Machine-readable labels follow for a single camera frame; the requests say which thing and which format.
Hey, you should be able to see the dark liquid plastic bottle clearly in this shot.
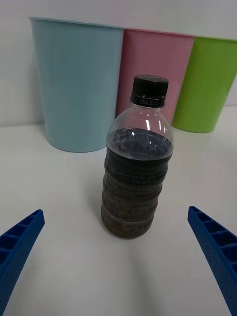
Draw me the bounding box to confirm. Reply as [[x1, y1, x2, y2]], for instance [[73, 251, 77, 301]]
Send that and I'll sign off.
[[100, 75, 174, 239]]

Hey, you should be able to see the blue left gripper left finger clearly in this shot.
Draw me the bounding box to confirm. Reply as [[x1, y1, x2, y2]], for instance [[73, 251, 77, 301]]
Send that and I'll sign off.
[[0, 209, 45, 316]]

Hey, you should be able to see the pink plastic bin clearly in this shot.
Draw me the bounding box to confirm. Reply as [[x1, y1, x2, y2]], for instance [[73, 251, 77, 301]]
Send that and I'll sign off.
[[115, 28, 197, 126]]

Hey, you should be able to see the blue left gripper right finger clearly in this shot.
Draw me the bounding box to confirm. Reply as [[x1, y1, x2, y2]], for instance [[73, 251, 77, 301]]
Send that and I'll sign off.
[[187, 205, 237, 316]]

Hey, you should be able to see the green plastic bin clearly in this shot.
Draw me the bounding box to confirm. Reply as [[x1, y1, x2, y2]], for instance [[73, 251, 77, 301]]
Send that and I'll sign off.
[[171, 36, 237, 134]]

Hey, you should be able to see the pale blue plastic bin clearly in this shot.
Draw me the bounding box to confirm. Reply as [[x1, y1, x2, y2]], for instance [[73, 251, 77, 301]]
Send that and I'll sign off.
[[29, 16, 124, 153]]

